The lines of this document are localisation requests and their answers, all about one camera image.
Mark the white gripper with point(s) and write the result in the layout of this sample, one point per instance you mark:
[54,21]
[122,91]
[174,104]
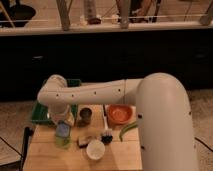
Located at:
[65,115]

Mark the blue sponge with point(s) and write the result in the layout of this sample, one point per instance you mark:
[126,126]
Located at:
[63,129]

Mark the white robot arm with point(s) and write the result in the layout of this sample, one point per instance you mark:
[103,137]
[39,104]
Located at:
[163,112]

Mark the metal cup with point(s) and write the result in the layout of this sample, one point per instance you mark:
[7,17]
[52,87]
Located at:
[85,114]

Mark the green plastic cup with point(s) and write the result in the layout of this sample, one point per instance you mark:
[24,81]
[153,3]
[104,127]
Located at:
[62,142]

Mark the brown block sponge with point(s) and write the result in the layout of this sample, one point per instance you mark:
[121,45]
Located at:
[83,141]

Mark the green plastic tray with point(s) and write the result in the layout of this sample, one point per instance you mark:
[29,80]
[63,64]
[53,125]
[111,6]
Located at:
[39,114]

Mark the black clamp stand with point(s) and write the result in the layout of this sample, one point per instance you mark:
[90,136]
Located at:
[28,132]

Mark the dish brush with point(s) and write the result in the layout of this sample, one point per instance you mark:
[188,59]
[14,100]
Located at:
[106,136]

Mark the orange bowl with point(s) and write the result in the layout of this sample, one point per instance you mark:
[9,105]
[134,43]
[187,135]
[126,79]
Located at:
[119,114]

